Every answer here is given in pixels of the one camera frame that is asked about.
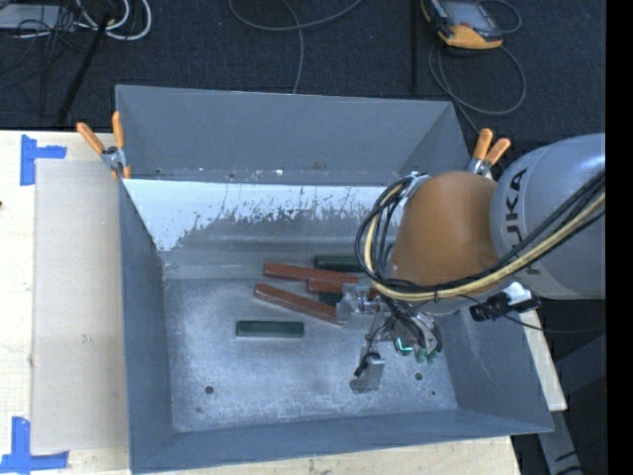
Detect black cylinder on white bracket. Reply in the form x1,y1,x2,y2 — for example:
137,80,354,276
468,281,543,323

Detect grey metal bin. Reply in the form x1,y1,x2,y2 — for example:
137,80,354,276
114,84,556,475

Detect pale wood flat board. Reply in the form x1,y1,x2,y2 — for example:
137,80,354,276
30,158,131,457

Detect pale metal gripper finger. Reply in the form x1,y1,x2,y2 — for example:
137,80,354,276
348,341,388,395
335,286,381,325

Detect red-brown flat block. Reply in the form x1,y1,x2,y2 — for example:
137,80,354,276
252,282,347,327
306,278,347,296
262,262,360,287

